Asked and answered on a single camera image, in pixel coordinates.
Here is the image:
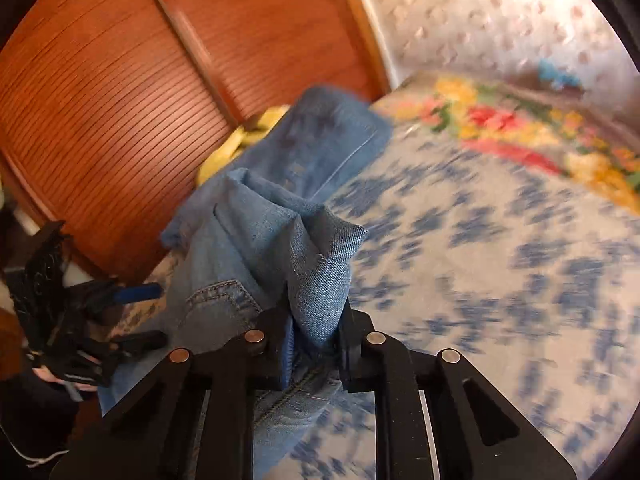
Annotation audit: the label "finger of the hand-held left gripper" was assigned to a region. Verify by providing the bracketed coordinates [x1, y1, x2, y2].
[82, 330, 168, 368]
[65, 280, 163, 311]

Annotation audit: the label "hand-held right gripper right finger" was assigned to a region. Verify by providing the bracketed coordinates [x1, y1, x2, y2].
[337, 308, 576, 480]

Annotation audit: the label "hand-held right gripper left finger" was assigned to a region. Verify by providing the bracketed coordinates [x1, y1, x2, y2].
[50, 307, 296, 480]

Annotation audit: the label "blue denim pants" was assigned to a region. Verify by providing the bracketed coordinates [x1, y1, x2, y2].
[97, 167, 371, 480]

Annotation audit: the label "person's left forearm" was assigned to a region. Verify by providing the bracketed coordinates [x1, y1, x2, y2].
[0, 375, 76, 461]

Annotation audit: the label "blue floral bed sheet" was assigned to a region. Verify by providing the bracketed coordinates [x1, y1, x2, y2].
[105, 125, 640, 480]

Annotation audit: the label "yellow plush toy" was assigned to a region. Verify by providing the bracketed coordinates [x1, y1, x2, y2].
[196, 105, 291, 188]

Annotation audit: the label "wooden louvered wardrobe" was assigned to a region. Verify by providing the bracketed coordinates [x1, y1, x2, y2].
[0, 0, 391, 286]

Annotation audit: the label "folded blue jeans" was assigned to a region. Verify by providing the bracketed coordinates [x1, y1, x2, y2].
[160, 85, 393, 251]

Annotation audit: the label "colourful floral blanket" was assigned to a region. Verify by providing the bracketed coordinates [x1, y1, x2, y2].
[372, 72, 640, 216]

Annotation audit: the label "sheer circle-patterned curtain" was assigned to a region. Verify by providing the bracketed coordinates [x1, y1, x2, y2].
[345, 0, 636, 91]

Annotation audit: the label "white cable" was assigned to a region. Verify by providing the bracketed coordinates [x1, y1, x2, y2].
[0, 425, 68, 467]

